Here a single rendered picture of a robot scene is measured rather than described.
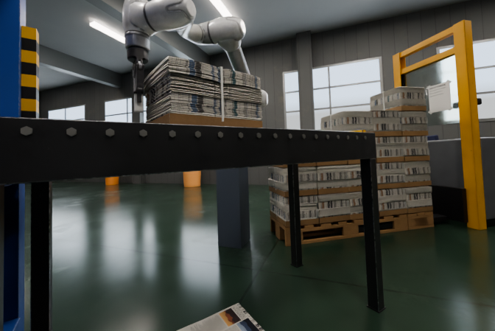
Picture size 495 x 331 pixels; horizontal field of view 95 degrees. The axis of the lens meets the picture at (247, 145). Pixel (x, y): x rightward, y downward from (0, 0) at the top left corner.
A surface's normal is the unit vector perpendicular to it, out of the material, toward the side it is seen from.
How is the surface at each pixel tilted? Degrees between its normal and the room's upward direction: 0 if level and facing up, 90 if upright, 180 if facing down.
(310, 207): 90
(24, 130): 90
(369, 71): 90
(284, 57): 90
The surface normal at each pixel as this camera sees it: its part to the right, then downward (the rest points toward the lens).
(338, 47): -0.36, -0.03
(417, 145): 0.24, -0.05
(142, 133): 0.55, -0.05
